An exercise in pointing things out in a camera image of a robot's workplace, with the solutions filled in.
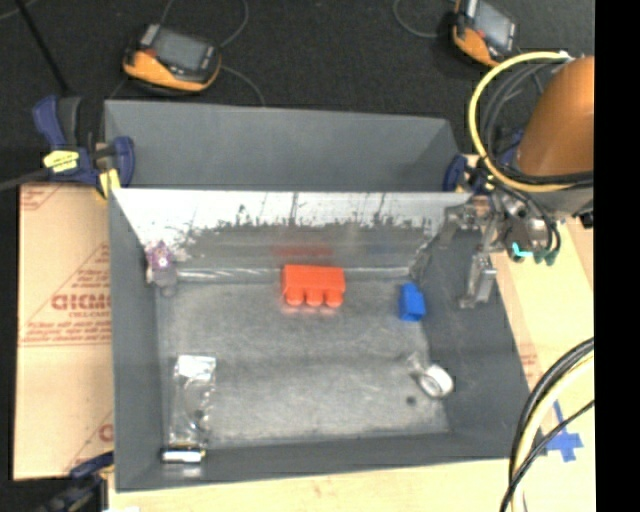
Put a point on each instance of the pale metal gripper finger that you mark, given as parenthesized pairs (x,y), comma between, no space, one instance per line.
(479,280)
(457,220)

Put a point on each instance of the blue small toy block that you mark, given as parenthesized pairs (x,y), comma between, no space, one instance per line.
(411,301)

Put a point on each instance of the red toy building brick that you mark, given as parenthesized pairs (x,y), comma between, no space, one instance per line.
(312,285)

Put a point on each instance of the grey metal bin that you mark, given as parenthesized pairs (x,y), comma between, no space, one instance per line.
(310,370)

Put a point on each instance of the purple small toy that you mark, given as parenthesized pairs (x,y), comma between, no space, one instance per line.
(161,257)

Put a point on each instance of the clear plastic packet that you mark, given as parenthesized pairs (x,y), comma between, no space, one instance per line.
(192,395)

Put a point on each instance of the small silver flat object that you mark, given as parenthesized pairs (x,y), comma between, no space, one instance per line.
(182,455)

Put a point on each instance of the brown cardboard board, red print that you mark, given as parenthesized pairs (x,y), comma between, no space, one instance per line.
(60,325)

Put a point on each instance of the black cylinder on white bracket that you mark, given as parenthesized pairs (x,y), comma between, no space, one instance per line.
(587,219)

